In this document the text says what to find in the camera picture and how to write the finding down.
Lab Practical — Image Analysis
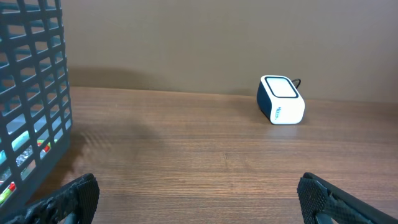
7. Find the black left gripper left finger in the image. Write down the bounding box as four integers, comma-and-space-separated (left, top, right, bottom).
1, 173, 100, 224

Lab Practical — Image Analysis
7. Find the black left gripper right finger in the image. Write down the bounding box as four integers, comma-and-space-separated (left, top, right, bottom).
297, 172, 397, 224

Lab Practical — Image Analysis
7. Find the green snack bag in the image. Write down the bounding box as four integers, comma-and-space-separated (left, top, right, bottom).
1, 131, 51, 205

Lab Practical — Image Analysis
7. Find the white barcode scanner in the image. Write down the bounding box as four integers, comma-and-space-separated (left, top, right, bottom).
256, 75, 305, 125

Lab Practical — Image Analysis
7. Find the dark grey plastic basket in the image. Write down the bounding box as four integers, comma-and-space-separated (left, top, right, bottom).
1, 0, 73, 216

